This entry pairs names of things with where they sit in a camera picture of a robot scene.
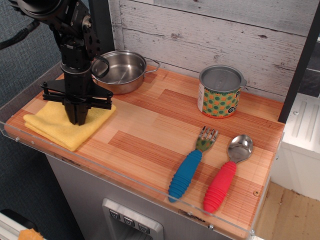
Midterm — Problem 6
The silver dispenser button panel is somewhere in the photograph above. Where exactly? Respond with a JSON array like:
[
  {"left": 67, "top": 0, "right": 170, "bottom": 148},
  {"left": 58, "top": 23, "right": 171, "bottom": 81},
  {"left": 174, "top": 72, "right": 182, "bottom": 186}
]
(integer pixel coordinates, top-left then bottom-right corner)
[{"left": 102, "top": 198, "right": 164, "bottom": 240}]

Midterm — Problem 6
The clear acrylic table guard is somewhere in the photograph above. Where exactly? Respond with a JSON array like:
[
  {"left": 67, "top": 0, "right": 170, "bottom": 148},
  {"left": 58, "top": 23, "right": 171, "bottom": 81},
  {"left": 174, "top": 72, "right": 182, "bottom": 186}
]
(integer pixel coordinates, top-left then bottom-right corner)
[{"left": 4, "top": 66, "right": 284, "bottom": 228}]

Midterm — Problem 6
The black braided cable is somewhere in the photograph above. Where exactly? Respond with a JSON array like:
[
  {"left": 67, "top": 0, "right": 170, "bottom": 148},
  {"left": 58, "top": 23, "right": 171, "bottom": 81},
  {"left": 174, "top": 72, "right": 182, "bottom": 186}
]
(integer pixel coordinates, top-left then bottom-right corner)
[{"left": 0, "top": 19, "right": 41, "bottom": 50}]

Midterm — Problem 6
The red handled spoon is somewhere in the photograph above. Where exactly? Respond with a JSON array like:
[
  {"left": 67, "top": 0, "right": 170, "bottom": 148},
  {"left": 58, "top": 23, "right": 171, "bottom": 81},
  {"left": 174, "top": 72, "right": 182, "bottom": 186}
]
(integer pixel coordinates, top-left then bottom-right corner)
[{"left": 203, "top": 134, "right": 253, "bottom": 214}]

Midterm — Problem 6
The black vertical post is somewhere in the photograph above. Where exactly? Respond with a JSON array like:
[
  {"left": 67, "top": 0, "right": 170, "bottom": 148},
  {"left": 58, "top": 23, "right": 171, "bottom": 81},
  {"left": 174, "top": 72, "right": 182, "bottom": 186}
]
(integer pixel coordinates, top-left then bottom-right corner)
[
  {"left": 88, "top": 0, "right": 115, "bottom": 54},
  {"left": 278, "top": 1, "right": 320, "bottom": 124}
]

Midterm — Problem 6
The yellow cloth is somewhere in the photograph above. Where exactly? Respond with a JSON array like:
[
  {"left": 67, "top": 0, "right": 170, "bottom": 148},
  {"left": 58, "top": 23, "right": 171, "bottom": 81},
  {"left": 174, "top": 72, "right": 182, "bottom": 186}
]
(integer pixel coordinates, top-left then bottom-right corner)
[{"left": 23, "top": 101, "right": 117, "bottom": 152}]

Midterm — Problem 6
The white toy sink unit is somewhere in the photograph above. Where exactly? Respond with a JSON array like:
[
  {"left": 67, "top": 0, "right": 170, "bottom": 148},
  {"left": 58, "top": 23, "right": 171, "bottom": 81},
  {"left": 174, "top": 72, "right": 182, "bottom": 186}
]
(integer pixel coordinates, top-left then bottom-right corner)
[{"left": 270, "top": 93, "right": 320, "bottom": 200}]

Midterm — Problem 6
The black vertical post left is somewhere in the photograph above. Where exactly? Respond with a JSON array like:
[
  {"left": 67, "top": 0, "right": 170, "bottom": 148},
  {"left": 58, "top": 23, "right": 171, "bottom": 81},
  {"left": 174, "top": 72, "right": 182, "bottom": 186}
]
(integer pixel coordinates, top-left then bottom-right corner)
[{"left": 88, "top": 0, "right": 115, "bottom": 54}]

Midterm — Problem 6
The blue handled fork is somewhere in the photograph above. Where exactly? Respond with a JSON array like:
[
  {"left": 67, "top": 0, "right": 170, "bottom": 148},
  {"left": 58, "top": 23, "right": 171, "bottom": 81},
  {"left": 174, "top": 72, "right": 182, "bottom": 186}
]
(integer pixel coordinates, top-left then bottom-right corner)
[{"left": 168, "top": 126, "right": 219, "bottom": 203}]

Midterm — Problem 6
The black vertical post right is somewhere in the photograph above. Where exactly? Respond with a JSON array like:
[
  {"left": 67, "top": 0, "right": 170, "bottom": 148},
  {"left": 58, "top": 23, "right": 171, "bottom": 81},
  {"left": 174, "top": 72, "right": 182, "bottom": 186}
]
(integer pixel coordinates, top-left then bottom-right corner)
[{"left": 278, "top": 1, "right": 320, "bottom": 124}]

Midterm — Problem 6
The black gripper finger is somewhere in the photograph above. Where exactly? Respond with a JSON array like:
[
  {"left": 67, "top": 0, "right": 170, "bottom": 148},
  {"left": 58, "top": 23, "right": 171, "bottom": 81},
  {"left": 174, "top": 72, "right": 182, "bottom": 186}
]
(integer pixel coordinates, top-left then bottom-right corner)
[
  {"left": 76, "top": 103, "right": 90, "bottom": 126},
  {"left": 63, "top": 102, "right": 78, "bottom": 125}
]

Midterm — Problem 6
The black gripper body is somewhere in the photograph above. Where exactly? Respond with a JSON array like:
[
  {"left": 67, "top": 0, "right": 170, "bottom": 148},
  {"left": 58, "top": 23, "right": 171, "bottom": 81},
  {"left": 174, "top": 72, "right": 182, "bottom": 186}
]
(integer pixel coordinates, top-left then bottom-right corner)
[{"left": 41, "top": 64, "right": 113, "bottom": 110}]

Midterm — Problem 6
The grey toy fridge cabinet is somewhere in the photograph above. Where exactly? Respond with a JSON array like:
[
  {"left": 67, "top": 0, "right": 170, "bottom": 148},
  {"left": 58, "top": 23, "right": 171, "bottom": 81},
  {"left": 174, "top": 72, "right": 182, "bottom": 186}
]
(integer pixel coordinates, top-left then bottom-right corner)
[{"left": 47, "top": 155, "right": 255, "bottom": 240}]

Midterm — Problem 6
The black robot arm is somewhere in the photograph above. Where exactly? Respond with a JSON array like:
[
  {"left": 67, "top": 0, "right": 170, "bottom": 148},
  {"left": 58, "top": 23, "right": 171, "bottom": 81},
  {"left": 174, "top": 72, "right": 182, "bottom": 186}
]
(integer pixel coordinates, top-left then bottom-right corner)
[{"left": 0, "top": 0, "right": 113, "bottom": 125}]

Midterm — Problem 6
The small steel pot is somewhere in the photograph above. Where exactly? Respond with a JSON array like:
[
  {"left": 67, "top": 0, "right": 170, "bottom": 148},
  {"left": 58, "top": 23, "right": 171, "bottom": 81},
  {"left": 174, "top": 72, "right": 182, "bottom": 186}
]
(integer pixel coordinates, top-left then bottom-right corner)
[{"left": 91, "top": 50, "right": 161, "bottom": 95}]

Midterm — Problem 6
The patterned can with grey lid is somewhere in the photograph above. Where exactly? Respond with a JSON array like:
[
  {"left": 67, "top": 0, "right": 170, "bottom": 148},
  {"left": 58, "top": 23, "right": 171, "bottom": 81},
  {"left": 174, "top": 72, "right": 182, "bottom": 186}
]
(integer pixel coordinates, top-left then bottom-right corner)
[{"left": 197, "top": 65, "right": 247, "bottom": 119}]

